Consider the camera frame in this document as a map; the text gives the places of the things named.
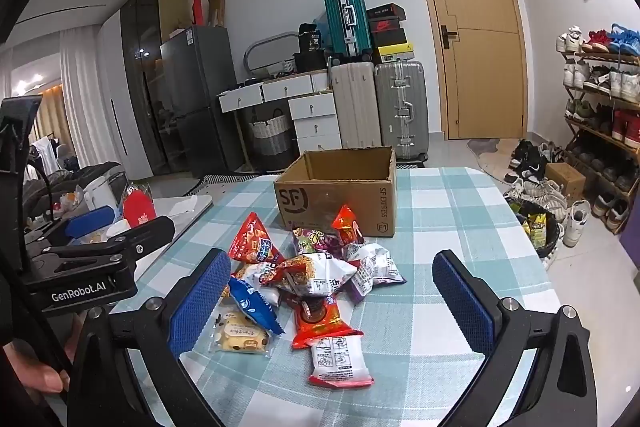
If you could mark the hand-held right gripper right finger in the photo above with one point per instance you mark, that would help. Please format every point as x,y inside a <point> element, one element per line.
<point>460,302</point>

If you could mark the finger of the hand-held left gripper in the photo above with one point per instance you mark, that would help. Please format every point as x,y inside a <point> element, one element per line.
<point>150,232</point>
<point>92,223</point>

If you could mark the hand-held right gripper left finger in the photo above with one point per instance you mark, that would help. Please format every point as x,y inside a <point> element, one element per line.
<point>200,302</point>

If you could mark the yellow bread packet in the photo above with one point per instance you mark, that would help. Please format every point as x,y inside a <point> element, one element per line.
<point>240,332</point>

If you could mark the blue snack packet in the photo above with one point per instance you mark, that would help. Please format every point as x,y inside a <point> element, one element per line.
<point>252,307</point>

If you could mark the red triangular snack packet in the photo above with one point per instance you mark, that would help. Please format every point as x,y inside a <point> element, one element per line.
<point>250,239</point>

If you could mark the silver purple snack packet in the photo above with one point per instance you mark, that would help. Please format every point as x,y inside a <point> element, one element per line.
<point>375,269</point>

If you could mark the red chocolate cake packet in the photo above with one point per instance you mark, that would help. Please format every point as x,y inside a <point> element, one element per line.
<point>320,319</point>

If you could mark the purple cartoon snack packet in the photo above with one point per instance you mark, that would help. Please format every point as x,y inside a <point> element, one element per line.
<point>312,241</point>

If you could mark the white red-edged snack packet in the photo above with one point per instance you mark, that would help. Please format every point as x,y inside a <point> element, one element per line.
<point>340,359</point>

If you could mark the red orange snack packet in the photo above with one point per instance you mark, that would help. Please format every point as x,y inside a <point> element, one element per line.
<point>347,227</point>

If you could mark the brown cardboard box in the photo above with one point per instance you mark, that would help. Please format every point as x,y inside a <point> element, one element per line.
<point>330,207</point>

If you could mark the person's left forearm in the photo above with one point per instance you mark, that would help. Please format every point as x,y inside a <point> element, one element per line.
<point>20,412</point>

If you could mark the person's left hand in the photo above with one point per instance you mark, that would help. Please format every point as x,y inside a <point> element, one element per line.
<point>40,372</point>

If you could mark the red gift bag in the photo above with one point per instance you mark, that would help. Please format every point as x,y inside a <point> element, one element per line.
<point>137,209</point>

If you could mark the white plastic appliance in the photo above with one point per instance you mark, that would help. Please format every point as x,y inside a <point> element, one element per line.
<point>102,194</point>

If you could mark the white tissue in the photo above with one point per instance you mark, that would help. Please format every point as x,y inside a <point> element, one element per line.
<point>182,206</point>

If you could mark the dark grey sofa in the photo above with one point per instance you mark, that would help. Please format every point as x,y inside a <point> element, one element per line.
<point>95,172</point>

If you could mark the black white patterned rug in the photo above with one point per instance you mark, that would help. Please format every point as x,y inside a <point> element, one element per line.
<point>225,179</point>

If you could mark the black trash bin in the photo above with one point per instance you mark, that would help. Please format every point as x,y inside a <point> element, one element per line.
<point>550,239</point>

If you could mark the white curtain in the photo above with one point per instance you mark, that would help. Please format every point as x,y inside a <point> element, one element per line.
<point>85,97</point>

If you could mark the white wardrobe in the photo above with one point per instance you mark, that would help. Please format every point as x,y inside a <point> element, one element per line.
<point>115,97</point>

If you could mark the grey refrigerator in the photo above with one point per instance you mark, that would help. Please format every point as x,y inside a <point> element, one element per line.
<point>200,97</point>

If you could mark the irregular grey door mat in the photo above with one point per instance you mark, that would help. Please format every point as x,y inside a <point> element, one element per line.
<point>492,157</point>

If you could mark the pile of sneakers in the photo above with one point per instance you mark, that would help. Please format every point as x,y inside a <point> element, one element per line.
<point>530,167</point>

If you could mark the woven laundry basket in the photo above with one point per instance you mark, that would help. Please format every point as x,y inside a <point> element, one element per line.
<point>270,137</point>

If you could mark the dark glass cabinet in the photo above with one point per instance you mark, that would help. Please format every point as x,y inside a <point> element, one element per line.
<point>145,72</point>

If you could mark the small cardboard box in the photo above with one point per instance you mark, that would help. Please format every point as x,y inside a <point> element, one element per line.
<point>565,179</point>

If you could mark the purple box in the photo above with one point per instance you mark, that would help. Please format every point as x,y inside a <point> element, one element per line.
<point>632,232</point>

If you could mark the silver suitcase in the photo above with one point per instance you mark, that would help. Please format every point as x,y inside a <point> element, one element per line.
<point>400,107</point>

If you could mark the white drawer desk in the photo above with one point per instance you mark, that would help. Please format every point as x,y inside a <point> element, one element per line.
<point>312,107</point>

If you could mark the oval grey-framed mirror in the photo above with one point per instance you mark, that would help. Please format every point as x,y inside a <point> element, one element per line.
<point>267,52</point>

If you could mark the beige suitcase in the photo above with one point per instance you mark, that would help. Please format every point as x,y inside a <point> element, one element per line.
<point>355,107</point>

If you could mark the slim red bag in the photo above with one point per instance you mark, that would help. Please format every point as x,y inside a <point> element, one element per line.
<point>198,12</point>

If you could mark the flat brown cardboard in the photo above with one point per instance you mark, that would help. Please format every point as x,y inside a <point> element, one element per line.
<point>216,9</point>

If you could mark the black storage box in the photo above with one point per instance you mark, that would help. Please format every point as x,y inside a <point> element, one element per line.
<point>310,61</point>

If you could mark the wooden door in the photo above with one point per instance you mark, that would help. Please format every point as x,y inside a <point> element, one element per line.
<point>475,57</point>

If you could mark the black pouch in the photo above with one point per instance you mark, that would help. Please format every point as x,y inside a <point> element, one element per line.
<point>312,38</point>

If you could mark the plain black shoe box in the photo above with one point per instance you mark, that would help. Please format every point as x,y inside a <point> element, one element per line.
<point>390,38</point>

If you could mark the wooden shoe rack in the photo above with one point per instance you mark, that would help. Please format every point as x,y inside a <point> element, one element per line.
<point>607,58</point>

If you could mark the red logo shoe box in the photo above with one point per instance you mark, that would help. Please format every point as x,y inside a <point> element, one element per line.
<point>385,25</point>

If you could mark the teal suitcase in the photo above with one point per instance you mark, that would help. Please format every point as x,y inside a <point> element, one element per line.
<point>345,17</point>

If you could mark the black red-striped shoe box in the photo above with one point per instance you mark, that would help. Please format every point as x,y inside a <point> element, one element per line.
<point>385,11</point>

